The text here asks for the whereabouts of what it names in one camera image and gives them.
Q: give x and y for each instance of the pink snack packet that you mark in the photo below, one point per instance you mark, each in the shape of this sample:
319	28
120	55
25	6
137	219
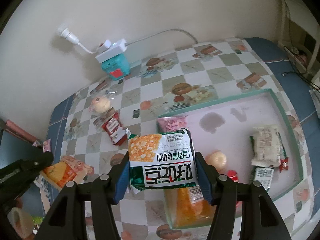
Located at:
171	124

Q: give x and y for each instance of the round cracker clear packet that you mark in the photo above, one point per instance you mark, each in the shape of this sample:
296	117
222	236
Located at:
284	160

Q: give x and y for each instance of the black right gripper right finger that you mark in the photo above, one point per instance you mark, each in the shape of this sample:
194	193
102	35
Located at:
219	191

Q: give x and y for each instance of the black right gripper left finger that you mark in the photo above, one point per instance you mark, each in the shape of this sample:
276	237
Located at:
106	191

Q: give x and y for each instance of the tape roll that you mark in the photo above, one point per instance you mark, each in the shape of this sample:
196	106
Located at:
22	223

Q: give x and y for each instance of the round white bun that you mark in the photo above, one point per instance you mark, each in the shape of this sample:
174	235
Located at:
218	160

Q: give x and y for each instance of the white green-edged packet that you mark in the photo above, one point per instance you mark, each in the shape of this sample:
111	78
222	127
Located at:
267	146

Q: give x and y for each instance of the small red candy packet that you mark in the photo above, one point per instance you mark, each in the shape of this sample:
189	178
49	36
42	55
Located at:
233	175

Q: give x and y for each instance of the white plug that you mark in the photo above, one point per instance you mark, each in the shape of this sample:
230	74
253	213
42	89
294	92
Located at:
71	37

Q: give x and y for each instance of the teal toy box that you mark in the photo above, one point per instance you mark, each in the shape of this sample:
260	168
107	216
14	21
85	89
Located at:
116	67

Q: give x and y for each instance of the checkered tablecloth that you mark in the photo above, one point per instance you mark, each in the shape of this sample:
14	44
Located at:
183	78

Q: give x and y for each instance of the red milk biscuit packet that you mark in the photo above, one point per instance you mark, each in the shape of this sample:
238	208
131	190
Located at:
115	129

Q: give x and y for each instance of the orange cake packet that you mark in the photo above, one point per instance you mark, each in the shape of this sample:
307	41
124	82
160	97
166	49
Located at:
67	169

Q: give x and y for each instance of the white power strip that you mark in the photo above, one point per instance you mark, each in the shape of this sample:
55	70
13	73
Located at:
108	50

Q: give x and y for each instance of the yellow transparent snack packet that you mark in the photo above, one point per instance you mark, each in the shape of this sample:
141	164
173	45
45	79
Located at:
187	208

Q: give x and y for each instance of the green white biscuit packet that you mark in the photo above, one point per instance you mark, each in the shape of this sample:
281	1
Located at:
264	175

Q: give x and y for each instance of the green white cracker packet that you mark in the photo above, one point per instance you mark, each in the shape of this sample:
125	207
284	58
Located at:
162	161

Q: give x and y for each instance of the pink wrapper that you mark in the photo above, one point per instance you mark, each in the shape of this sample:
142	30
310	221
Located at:
45	146

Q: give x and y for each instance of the white teal-rimmed tray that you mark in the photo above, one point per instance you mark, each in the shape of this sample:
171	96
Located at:
227	124

